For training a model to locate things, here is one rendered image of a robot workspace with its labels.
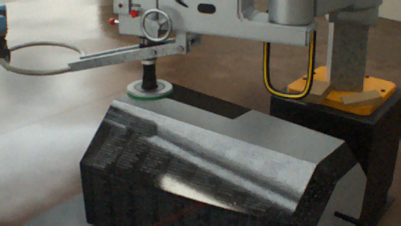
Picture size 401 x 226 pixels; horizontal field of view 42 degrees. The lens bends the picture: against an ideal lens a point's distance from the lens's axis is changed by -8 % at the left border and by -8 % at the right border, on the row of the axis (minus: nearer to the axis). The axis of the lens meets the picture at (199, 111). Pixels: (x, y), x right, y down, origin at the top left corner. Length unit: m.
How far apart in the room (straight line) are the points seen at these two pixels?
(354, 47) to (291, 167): 0.98
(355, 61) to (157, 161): 1.17
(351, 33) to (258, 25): 0.72
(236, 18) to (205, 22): 0.14
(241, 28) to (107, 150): 0.80
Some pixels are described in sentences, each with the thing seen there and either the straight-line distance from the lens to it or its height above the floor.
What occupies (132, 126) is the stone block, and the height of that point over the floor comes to 0.76.
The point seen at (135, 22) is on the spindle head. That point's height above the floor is 1.20.
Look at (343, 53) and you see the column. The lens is 2.88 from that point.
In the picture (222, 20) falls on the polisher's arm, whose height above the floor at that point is 1.24.
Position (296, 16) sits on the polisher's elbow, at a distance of 2.24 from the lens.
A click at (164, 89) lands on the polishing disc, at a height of 0.86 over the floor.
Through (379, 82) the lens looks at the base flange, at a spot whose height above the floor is 0.78.
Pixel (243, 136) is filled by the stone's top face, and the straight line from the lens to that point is 2.24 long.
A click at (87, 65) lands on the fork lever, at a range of 2.75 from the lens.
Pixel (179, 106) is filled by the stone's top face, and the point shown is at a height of 0.83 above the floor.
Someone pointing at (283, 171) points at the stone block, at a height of 0.78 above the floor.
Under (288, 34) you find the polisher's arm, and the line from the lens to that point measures 2.25.
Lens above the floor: 1.79
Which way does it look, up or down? 23 degrees down
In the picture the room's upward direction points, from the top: straight up
